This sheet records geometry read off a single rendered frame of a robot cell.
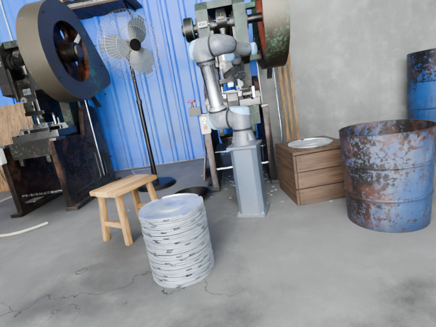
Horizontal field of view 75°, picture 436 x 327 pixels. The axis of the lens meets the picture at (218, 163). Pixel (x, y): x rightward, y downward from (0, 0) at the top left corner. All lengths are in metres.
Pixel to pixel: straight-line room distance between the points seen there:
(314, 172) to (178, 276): 1.05
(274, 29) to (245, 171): 1.06
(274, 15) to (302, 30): 1.66
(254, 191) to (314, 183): 0.39
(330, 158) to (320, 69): 2.12
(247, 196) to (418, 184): 0.87
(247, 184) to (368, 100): 2.63
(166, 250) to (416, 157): 1.14
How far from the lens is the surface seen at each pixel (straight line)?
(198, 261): 1.30
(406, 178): 1.51
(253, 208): 1.79
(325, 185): 1.93
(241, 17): 2.49
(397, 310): 1.18
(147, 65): 2.80
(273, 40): 2.27
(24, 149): 2.99
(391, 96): 4.19
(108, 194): 1.73
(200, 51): 1.69
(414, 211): 1.60
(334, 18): 3.98
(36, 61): 2.63
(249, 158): 1.69
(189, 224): 1.19
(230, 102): 2.37
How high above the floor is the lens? 0.75
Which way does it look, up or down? 13 degrees down
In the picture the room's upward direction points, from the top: 9 degrees counter-clockwise
